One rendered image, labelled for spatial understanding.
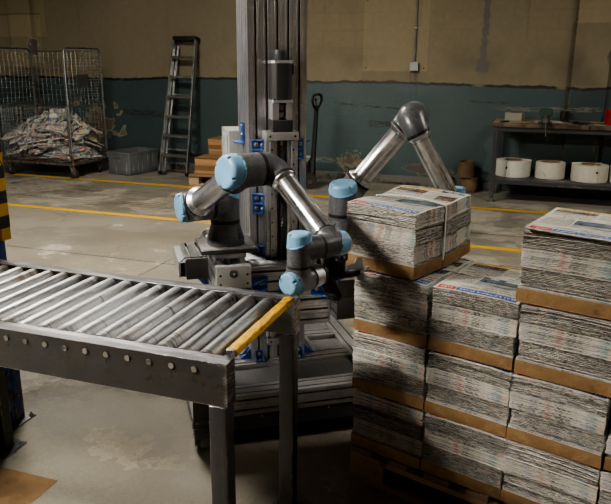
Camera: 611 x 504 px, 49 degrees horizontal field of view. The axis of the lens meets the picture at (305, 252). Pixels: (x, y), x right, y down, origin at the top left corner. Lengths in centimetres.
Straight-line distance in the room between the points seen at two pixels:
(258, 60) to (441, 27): 615
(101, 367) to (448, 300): 108
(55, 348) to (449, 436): 130
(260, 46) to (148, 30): 747
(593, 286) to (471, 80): 686
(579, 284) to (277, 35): 154
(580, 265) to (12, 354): 162
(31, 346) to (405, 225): 118
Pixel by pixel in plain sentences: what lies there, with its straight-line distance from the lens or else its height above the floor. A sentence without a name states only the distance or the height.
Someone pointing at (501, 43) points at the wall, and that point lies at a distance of 875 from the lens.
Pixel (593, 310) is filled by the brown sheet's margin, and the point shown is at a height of 86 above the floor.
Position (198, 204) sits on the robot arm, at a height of 101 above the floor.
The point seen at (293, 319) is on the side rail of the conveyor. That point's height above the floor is 74.
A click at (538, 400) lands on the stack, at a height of 54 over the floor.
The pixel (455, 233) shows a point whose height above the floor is 95.
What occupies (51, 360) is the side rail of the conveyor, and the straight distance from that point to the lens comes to 199.
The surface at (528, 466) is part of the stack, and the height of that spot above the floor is 30.
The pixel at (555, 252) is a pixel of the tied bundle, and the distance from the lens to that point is 205.
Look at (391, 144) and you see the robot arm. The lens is 285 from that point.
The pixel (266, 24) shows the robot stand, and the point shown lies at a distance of 284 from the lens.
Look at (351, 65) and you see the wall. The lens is 904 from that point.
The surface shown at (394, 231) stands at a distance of 224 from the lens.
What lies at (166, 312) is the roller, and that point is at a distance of 207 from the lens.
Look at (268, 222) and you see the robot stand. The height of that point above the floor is 88.
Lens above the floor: 152
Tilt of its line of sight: 16 degrees down
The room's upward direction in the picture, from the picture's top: 1 degrees clockwise
